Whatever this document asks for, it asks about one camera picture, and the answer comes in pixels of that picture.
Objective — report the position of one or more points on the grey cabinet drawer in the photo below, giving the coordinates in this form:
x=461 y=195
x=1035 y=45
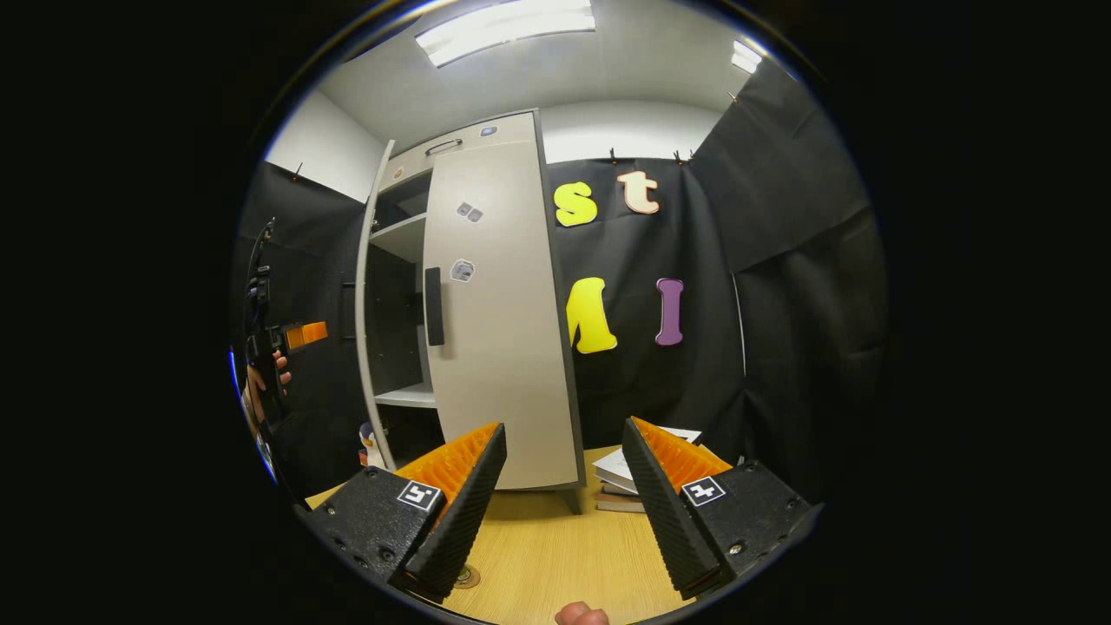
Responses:
x=512 y=130

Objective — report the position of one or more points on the small ceiling light panel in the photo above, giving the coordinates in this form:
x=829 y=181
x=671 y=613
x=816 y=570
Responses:
x=746 y=56

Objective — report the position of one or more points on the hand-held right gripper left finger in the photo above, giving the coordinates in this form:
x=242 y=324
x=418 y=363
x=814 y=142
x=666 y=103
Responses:
x=464 y=521

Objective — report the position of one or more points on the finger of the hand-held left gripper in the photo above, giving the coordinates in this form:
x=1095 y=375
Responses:
x=308 y=334

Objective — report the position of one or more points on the black backdrop cloth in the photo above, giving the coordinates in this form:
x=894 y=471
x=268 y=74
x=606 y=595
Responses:
x=781 y=347
x=321 y=260

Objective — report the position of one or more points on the small penguin figurine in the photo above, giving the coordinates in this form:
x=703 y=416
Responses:
x=371 y=451

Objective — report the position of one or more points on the round brown coaster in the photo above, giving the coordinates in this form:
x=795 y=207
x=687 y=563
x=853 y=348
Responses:
x=469 y=580

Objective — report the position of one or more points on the white book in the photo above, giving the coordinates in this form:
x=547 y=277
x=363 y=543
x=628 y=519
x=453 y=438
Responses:
x=616 y=469

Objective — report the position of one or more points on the grey cabinet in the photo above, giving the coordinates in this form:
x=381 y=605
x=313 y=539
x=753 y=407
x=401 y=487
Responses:
x=391 y=321

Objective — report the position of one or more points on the grey cabinet door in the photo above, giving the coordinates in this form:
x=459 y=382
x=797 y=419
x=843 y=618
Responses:
x=503 y=347
x=360 y=330

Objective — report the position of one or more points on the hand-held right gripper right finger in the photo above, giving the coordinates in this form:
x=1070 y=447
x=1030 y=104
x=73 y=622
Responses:
x=664 y=521

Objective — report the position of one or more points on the large ceiling light panel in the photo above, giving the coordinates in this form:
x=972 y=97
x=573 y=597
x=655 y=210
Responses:
x=503 y=30

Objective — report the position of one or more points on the brown book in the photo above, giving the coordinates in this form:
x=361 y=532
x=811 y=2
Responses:
x=618 y=503

